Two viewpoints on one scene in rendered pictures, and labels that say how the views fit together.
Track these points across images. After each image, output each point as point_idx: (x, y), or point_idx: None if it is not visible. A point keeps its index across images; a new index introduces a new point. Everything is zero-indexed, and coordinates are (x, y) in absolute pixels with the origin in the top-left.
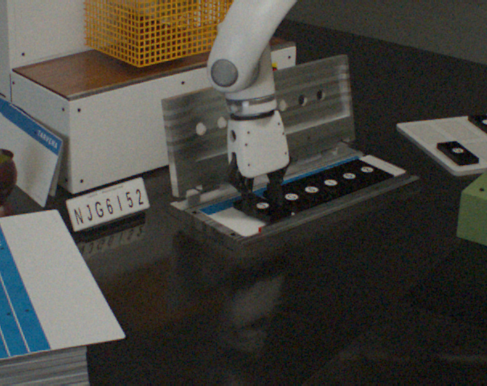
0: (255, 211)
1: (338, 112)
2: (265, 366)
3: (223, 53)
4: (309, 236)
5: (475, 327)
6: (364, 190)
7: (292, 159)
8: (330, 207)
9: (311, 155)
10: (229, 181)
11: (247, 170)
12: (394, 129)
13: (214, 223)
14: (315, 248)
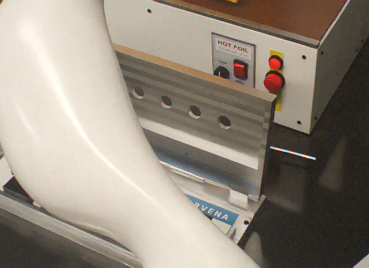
0: (11, 171)
1: (248, 155)
2: None
3: None
4: (25, 233)
5: None
6: (121, 248)
7: (159, 160)
8: (70, 229)
9: (188, 172)
10: None
11: None
12: None
13: None
14: None
